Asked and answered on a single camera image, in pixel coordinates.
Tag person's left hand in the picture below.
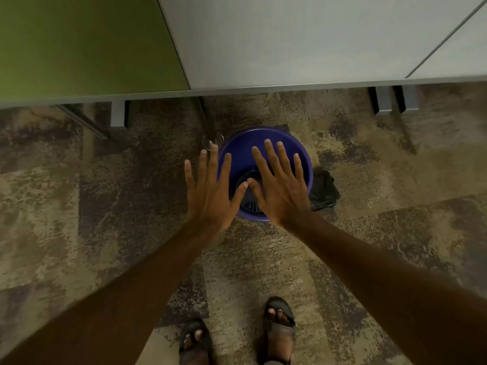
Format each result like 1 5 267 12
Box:
184 144 249 235

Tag person's right hand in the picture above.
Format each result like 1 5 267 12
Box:
246 138 314 229

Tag black garbage bags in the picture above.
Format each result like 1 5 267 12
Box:
310 170 340 211

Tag blue plastic bucket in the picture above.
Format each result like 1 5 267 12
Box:
217 127 314 224

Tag person's right forearm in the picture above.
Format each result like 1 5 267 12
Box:
280 210 487 365

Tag person's left forearm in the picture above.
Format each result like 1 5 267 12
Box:
0 218 225 365

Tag person's left foot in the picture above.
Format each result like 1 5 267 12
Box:
183 330 210 365

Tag person's foot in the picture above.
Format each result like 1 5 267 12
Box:
266 307 294 363
183 330 210 365

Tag person's right foot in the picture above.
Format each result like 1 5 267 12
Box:
266 307 294 363

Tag chrome support pole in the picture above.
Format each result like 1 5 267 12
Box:
196 96 225 151

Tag grey metal partition foot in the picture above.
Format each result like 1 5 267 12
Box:
394 85 419 114
369 86 393 117
110 100 130 129

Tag black right sandal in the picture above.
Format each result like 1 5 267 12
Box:
262 296 297 365

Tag black sandal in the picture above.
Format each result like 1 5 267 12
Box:
262 296 297 365
179 318 214 365

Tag black left sandal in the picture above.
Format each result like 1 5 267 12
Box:
179 318 214 365

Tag slanted grey metal leg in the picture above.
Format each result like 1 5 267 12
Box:
57 104 109 140

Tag white partition panel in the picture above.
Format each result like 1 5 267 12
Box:
156 0 487 90
407 3 487 80

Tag green partition panel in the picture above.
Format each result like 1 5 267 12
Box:
0 0 190 103

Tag grey partition base rail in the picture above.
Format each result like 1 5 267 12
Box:
0 75 487 110

